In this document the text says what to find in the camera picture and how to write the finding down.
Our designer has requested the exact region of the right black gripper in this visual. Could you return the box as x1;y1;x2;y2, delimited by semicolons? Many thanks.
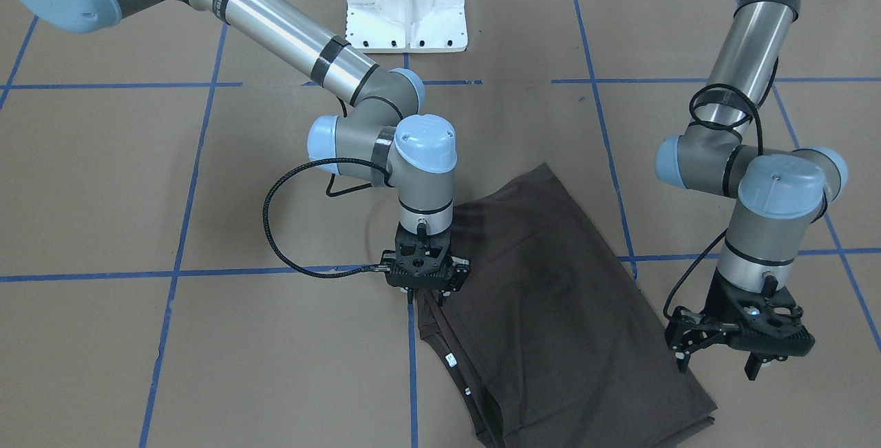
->
381;223;471;307

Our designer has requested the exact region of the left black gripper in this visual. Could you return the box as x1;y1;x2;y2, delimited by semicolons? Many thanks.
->
665;271;816;381

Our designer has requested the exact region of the dark brown t-shirt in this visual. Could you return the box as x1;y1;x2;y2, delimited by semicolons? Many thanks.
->
415;164;717;447

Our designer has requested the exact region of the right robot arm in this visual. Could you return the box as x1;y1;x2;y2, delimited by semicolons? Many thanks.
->
19;0;471;301

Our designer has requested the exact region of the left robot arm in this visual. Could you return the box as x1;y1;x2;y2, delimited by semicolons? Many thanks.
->
655;0;849;380

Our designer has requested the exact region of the blue tape line crosswise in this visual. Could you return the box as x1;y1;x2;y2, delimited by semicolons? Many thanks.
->
1;247;880;283

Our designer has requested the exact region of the blue tape line lengthwise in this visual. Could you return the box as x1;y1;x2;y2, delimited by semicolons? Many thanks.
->
138;23;229;447

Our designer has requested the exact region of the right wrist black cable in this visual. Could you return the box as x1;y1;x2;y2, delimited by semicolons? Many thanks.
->
262;158;393;279

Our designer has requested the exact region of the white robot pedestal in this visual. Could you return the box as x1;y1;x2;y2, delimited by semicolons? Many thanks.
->
344;0;469;54

